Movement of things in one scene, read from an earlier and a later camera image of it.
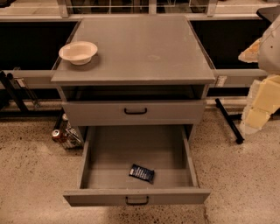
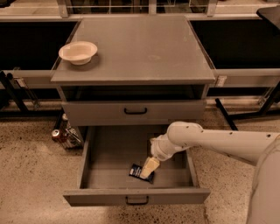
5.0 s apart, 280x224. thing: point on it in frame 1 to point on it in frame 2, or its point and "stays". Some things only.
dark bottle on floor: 64,124 stays
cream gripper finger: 250,55 to 163,150
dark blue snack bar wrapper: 143,173 stays
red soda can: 56,135 stays
